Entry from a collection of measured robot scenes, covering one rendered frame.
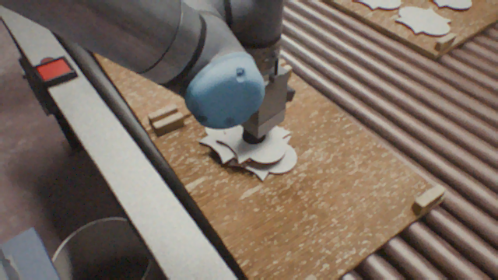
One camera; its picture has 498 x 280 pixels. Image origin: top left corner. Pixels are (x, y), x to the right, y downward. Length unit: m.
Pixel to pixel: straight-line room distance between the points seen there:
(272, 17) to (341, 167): 0.31
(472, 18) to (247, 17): 0.83
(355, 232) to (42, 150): 1.83
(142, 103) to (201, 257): 0.36
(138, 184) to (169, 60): 0.41
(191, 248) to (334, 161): 0.29
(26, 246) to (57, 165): 1.36
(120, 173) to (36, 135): 1.59
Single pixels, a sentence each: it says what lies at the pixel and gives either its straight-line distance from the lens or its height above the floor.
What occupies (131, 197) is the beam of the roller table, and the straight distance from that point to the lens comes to 0.69.
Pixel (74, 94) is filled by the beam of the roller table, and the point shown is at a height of 0.91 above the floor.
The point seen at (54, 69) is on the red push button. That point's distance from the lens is 0.99.
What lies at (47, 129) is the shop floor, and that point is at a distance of 2.31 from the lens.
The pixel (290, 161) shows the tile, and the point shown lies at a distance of 0.67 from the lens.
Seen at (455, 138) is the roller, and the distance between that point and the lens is 0.86.
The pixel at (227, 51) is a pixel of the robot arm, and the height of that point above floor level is 1.27.
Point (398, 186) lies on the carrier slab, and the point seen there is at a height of 0.94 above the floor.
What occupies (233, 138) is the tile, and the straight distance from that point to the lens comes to 0.67.
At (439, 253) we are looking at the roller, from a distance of 0.67.
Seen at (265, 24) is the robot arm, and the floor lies 1.21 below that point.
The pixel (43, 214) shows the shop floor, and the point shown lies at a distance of 1.94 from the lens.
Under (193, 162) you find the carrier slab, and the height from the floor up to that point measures 0.94.
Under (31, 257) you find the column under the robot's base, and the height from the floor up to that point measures 0.87.
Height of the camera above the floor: 1.46
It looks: 48 degrees down
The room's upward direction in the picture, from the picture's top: straight up
